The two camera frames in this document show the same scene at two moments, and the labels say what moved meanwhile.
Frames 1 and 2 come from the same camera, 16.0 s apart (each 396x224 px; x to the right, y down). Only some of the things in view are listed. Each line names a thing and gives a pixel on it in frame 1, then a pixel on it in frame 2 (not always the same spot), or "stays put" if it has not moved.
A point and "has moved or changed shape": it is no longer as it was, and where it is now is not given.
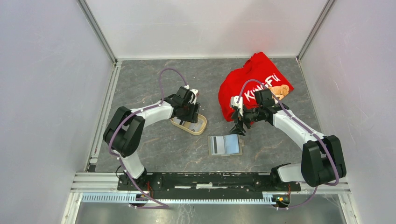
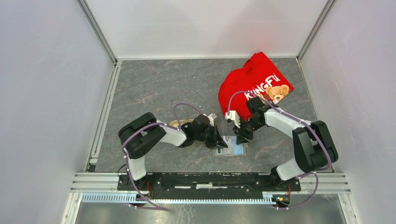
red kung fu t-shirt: [258, 73] stays put
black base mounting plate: [206, 183] stays put
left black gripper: [193, 117] → [216, 137]
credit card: [195, 126] has moved or changed shape
